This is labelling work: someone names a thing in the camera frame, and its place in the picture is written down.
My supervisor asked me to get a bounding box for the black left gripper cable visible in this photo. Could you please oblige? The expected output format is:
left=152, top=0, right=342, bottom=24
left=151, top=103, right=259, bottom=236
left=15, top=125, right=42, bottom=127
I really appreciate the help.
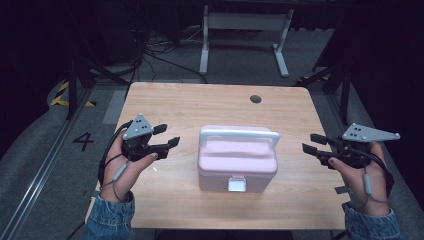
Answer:
left=97, top=120, right=134, bottom=188

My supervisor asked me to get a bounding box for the grey left wrist cord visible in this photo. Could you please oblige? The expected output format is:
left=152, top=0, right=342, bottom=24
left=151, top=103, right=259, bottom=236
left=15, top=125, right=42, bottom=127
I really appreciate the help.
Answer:
left=99, top=161, right=132, bottom=203

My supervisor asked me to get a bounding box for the white metal table frame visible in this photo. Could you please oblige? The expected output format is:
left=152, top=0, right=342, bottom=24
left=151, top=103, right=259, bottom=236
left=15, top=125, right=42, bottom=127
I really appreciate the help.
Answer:
left=198, top=4, right=295, bottom=79

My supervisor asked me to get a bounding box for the aluminium floor rail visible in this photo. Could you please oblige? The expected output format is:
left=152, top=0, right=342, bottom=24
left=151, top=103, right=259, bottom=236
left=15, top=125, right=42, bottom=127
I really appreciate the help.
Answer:
left=0, top=89, right=94, bottom=240

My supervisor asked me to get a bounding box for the grey right wrist cord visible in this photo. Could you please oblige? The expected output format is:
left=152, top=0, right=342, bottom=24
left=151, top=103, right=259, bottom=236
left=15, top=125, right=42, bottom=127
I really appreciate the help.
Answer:
left=361, top=165, right=390, bottom=205

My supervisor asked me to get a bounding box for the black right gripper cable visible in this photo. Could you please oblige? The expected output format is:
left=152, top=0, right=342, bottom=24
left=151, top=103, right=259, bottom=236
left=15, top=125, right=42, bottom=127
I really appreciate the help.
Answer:
left=361, top=148, right=396, bottom=199

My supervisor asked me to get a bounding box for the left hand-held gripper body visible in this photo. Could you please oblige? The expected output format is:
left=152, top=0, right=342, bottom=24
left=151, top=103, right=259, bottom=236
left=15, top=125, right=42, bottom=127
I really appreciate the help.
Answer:
left=120, top=113, right=158, bottom=163

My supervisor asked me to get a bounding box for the person's left hand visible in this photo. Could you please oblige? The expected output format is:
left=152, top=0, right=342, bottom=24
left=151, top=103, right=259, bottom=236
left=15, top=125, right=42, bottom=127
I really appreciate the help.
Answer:
left=99, top=133, right=159, bottom=203

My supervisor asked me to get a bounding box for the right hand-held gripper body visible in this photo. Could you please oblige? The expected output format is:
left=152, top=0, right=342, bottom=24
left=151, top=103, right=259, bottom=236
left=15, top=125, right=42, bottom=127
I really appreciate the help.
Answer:
left=319, top=122, right=401, bottom=170

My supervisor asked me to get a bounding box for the person's right hand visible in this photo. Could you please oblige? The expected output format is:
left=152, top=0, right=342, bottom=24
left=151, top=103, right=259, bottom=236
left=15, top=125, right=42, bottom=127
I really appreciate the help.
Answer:
left=327, top=141, right=392, bottom=217

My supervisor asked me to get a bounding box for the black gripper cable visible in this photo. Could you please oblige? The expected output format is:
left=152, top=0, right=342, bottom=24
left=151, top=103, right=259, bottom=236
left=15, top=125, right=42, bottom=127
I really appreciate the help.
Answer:
left=97, top=120, right=134, bottom=188
left=361, top=148, right=396, bottom=199

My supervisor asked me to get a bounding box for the black metal stand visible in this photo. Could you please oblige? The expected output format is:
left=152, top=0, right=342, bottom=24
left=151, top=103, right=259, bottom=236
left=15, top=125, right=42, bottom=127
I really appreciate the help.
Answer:
left=64, top=54, right=130, bottom=121
left=293, top=61, right=354, bottom=127

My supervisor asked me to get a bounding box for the yellow black floor tape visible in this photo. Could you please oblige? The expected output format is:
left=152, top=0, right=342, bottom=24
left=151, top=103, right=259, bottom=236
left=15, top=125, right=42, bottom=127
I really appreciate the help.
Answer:
left=49, top=81, right=98, bottom=108

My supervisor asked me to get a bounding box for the bundle of black floor cables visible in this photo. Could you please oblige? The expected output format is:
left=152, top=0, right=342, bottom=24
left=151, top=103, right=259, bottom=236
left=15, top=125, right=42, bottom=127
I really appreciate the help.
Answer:
left=131, top=28, right=208, bottom=85

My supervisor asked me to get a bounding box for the grey wrist cord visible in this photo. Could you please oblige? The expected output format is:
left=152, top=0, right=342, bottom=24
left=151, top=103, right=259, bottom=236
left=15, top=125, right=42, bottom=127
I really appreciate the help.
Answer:
left=361, top=165, right=390, bottom=205
left=99, top=161, right=132, bottom=203

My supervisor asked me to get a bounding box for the pink storage box white handle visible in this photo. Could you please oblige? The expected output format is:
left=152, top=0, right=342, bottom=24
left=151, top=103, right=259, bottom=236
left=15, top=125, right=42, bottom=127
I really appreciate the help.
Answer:
left=197, top=124, right=282, bottom=194

